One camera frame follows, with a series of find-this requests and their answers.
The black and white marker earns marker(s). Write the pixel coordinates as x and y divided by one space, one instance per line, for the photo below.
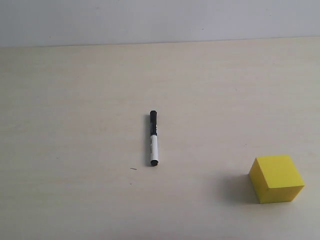
154 152

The yellow cube block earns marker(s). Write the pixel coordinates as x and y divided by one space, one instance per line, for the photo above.
275 179

